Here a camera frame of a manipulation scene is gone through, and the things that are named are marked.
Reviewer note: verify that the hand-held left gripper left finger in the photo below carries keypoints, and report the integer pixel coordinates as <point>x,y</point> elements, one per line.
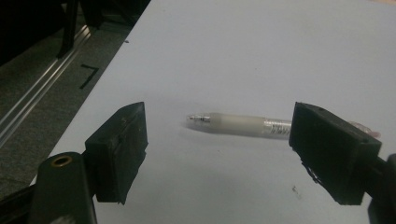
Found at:
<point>116,152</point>

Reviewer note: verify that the translucent white pen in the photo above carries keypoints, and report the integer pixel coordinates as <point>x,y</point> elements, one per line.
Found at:
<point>236,123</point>

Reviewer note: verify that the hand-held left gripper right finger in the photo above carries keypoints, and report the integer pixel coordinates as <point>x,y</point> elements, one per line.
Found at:
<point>330,155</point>

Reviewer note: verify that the aluminium floor rail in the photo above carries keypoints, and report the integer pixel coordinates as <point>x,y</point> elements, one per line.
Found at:
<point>40,84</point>

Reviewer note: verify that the black stand leg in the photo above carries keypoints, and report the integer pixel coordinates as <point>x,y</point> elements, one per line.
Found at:
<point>69,28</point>

